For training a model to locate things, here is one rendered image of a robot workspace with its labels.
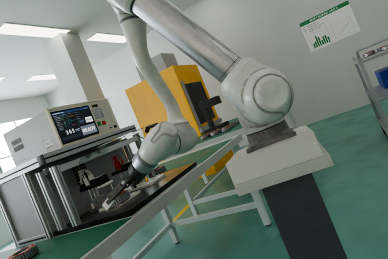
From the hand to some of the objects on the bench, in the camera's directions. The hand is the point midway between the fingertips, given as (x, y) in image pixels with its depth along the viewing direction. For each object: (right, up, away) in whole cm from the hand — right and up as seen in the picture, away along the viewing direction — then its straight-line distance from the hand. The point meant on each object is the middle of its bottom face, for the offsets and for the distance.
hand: (116, 198), depth 125 cm
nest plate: (+6, -4, +44) cm, 44 cm away
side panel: (-44, -27, +22) cm, 56 cm away
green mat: (-43, -26, -15) cm, 53 cm away
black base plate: (+1, -8, +34) cm, 35 cm away
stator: (-35, -22, -5) cm, 42 cm away
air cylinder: (-16, -13, +28) cm, 35 cm away
